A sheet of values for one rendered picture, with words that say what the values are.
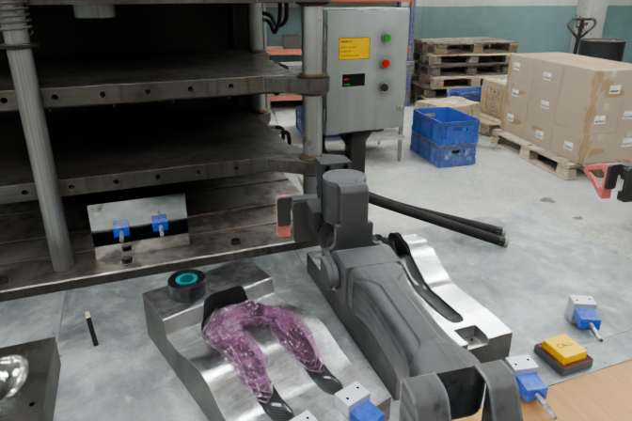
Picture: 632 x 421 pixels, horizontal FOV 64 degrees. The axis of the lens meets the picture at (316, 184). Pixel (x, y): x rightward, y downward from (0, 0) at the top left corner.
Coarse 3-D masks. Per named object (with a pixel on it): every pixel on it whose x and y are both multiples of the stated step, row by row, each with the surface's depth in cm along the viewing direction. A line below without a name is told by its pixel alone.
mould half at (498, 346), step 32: (320, 256) 134; (416, 256) 122; (320, 288) 129; (448, 288) 116; (352, 320) 111; (448, 320) 103; (480, 320) 103; (384, 352) 97; (480, 352) 99; (384, 384) 99
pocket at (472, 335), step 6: (474, 324) 102; (456, 330) 101; (462, 330) 101; (468, 330) 102; (474, 330) 103; (480, 330) 101; (462, 336) 102; (468, 336) 103; (474, 336) 103; (480, 336) 101; (486, 336) 99; (468, 342) 101; (474, 342) 101; (480, 342) 101; (486, 342) 99; (468, 348) 98
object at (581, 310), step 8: (576, 296) 118; (584, 296) 118; (568, 304) 119; (576, 304) 115; (584, 304) 115; (592, 304) 115; (568, 312) 118; (576, 312) 115; (584, 312) 114; (592, 312) 114; (576, 320) 115; (584, 320) 112; (592, 320) 112; (600, 320) 112; (584, 328) 113; (592, 328) 110; (600, 336) 107
